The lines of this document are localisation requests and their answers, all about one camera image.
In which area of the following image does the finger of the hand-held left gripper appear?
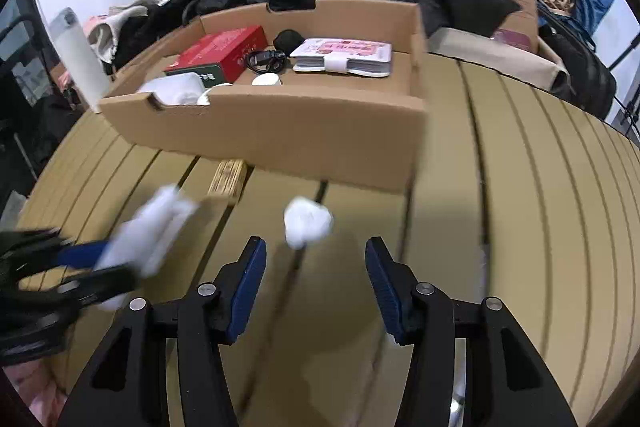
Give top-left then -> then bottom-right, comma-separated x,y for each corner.
0,229 -> 108,280
55,266 -> 141,308

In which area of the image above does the black tripod with camera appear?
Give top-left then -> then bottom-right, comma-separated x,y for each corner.
607,32 -> 640,128

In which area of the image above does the beige cloth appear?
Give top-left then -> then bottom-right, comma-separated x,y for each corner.
87,0 -> 151,64

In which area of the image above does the white ring cap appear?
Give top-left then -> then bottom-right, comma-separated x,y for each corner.
196,83 -> 233,106

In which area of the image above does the black cable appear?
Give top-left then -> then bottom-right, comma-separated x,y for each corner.
245,49 -> 288,75

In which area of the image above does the red and green box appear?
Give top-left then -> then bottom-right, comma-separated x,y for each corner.
165,25 -> 266,85

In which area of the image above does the black suitcase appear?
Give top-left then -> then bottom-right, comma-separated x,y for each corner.
540,14 -> 618,121

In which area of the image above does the shallow cardboard tray box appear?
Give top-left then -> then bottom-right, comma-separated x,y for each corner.
98,0 -> 429,194

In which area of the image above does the black round pouch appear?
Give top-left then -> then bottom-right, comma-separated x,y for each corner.
273,28 -> 304,52

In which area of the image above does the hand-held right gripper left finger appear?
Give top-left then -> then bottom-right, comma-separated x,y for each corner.
57,236 -> 267,427

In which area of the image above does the white thermos bottle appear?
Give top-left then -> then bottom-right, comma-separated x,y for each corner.
50,7 -> 112,114

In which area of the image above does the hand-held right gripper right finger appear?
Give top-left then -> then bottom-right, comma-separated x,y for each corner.
365,236 -> 576,427

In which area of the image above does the white tissue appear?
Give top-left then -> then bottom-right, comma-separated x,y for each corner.
283,197 -> 334,251

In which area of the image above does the white plastic box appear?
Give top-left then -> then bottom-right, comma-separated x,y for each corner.
137,72 -> 206,106

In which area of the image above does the small white bottle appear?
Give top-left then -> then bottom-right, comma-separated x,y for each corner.
95,184 -> 201,313

